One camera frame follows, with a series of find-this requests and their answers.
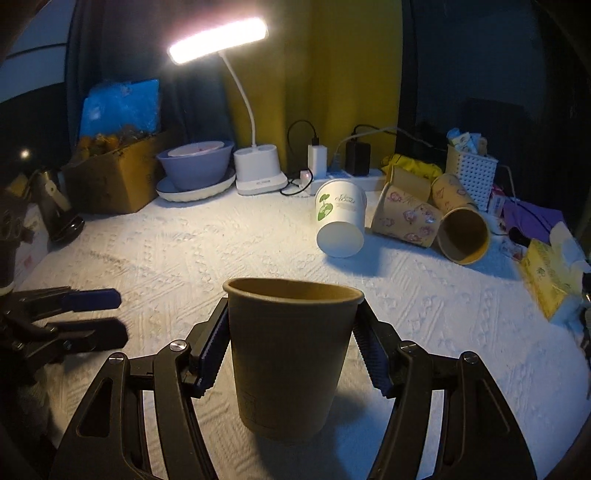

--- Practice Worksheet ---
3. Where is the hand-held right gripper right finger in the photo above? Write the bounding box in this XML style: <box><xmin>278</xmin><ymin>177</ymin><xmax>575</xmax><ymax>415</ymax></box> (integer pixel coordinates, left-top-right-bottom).
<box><xmin>353</xmin><ymin>300</ymin><xmax>539</xmax><ymax>480</ymax></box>

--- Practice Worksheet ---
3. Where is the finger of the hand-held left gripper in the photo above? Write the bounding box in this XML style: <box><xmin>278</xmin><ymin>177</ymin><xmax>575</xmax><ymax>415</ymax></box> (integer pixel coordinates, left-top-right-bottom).
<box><xmin>25</xmin><ymin>318</ymin><xmax>129</xmax><ymax>357</ymax></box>
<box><xmin>14</xmin><ymin>287</ymin><xmax>122</xmax><ymax>320</ymax></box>

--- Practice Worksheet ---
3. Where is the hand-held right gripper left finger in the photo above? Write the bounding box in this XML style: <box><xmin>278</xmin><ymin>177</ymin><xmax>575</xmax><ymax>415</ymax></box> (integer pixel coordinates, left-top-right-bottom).
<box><xmin>48</xmin><ymin>298</ymin><xmax>230</xmax><ymax>480</ymax></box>

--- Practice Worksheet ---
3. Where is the plain brown paper cup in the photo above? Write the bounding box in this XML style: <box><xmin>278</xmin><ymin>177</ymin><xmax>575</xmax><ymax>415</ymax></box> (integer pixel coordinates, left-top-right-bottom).
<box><xmin>222</xmin><ymin>277</ymin><xmax>364</xmax><ymax>446</ymax></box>

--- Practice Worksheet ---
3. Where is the floral brown paper cup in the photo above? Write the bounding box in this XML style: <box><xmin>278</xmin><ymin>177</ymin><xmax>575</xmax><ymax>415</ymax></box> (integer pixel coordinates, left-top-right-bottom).
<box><xmin>370</xmin><ymin>184</ymin><xmax>445</xmax><ymax>249</ymax></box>

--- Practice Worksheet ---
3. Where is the patterned brown paper cup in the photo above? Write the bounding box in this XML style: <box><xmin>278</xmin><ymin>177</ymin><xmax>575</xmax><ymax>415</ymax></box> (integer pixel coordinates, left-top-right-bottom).
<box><xmin>431</xmin><ymin>173</ymin><xmax>491</xmax><ymax>267</ymax></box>

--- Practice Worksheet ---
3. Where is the white leaf print paper cup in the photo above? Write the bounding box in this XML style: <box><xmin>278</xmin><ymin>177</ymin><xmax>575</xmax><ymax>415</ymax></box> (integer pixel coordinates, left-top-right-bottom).
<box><xmin>315</xmin><ymin>179</ymin><xmax>368</xmax><ymax>258</ymax></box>

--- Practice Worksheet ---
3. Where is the dark shiny object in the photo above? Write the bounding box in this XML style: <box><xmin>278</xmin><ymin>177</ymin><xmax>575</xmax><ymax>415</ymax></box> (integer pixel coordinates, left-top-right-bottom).
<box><xmin>30</xmin><ymin>168</ymin><xmax>86</xmax><ymax>243</ymax></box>

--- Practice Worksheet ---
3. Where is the white textured table cloth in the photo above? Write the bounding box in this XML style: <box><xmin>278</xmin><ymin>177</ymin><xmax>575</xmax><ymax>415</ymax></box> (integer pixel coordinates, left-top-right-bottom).
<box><xmin>14</xmin><ymin>178</ymin><xmax>585</xmax><ymax>480</ymax></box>

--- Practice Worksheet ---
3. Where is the cardboard box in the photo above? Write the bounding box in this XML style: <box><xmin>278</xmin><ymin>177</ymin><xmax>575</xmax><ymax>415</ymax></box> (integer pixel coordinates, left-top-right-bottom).
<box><xmin>62</xmin><ymin>131</ymin><xmax>169</xmax><ymax>214</ymax></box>

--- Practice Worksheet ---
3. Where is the yellow crinkled bag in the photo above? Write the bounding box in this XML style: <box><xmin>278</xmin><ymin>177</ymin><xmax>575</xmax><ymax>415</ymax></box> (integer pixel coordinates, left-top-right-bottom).
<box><xmin>76</xmin><ymin>129</ymin><xmax>153</xmax><ymax>158</ymax></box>

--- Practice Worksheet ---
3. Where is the white round plate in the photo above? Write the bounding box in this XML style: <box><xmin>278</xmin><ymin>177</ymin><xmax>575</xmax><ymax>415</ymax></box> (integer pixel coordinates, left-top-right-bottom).
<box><xmin>156</xmin><ymin>167</ymin><xmax>237</xmax><ymax>202</ymax></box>

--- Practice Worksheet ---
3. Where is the purple plastic basin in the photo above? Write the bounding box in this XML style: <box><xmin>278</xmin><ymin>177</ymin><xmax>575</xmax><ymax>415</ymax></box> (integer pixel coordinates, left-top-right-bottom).
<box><xmin>156</xmin><ymin>141</ymin><xmax>235</xmax><ymax>191</ymax></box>

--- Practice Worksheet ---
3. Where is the blue plastic bag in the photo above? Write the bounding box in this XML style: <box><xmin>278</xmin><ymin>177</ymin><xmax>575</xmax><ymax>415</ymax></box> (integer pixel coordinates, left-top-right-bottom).
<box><xmin>81</xmin><ymin>79</ymin><xmax>162</xmax><ymax>139</ymax></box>

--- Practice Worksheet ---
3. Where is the white power strip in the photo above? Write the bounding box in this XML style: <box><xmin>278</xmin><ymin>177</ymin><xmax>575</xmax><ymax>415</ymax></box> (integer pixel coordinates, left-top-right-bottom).
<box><xmin>300</xmin><ymin>167</ymin><xmax>393</xmax><ymax>191</ymax></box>

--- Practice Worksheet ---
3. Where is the pink white bowl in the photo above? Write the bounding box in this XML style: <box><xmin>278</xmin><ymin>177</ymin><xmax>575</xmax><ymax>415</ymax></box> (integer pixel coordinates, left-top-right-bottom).
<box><xmin>167</xmin><ymin>141</ymin><xmax>225</xmax><ymax>158</ymax></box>

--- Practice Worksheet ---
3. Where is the white desk lamp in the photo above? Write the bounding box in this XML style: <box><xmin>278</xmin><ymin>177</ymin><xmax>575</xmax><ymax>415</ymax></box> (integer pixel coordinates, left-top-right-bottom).
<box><xmin>167</xmin><ymin>17</ymin><xmax>288</xmax><ymax>195</ymax></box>

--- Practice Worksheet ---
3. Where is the yellow tissue pack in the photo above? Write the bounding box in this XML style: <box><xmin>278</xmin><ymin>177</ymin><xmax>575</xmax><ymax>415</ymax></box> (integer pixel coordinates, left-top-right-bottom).
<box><xmin>519</xmin><ymin>240</ymin><xmax>585</xmax><ymax>321</ymax></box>

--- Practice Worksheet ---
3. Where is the yellow cloth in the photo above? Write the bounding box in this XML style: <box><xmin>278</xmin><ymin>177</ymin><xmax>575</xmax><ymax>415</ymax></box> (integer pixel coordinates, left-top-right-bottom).
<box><xmin>382</xmin><ymin>154</ymin><xmax>444</xmax><ymax>182</ymax></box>

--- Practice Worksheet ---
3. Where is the black charger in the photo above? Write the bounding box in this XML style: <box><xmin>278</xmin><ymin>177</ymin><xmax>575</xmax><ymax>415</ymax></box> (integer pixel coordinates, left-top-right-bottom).
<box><xmin>346</xmin><ymin>141</ymin><xmax>371</xmax><ymax>177</ymax></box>

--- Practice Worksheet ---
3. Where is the white charger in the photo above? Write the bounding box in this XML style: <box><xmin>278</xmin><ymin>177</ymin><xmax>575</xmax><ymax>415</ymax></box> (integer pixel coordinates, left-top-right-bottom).
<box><xmin>308</xmin><ymin>144</ymin><xmax>328</xmax><ymax>175</ymax></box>

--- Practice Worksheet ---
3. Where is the white plastic basket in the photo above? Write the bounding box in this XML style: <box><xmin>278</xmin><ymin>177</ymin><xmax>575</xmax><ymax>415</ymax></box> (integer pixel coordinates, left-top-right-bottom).
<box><xmin>445</xmin><ymin>144</ymin><xmax>499</xmax><ymax>212</ymax></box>

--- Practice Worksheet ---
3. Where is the purple cloth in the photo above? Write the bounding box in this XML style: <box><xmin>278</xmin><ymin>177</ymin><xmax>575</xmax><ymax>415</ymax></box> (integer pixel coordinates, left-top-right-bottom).
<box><xmin>502</xmin><ymin>199</ymin><xmax>564</xmax><ymax>245</ymax></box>

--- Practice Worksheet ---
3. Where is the dark curtain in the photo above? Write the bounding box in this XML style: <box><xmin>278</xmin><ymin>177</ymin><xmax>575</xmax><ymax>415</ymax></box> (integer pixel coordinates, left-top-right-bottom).
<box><xmin>65</xmin><ymin>0</ymin><xmax>241</xmax><ymax>153</ymax></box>

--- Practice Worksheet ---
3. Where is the white crumpled tissue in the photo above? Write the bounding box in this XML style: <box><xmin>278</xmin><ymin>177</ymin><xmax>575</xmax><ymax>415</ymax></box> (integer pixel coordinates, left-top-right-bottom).
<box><xmin>549</xmin><ymin>222</ymin><xmax>591</xmax><ymax>280</ymax></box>

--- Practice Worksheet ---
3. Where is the pile of small packets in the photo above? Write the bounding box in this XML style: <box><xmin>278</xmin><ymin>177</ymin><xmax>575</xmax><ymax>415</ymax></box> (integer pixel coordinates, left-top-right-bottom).
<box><xmin>447</xmin><ymin>128</ymin><xmax>490</xmax><ymax>155</ymax></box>

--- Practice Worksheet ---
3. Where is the yellow curtain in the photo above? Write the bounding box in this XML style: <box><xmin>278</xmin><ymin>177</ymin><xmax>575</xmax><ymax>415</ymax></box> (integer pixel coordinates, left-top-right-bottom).
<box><xmin>224</xmin><ymin>0</ymin><xmax>402</xmax><ymax>172</ymax></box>

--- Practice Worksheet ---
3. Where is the white cable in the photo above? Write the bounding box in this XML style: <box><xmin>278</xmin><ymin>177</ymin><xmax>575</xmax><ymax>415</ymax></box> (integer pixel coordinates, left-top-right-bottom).
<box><xmin>332</xmin><ymin>127</ymin><xmax>437</xmax><ymax>169</ymax></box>

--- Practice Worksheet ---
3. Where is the black cable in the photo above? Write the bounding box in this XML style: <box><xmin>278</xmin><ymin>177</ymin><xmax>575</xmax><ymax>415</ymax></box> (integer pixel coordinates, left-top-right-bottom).
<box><xmin>280</xmin><ymin>120</ymin><xmax>320</xmax><ymax>196</ymax></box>

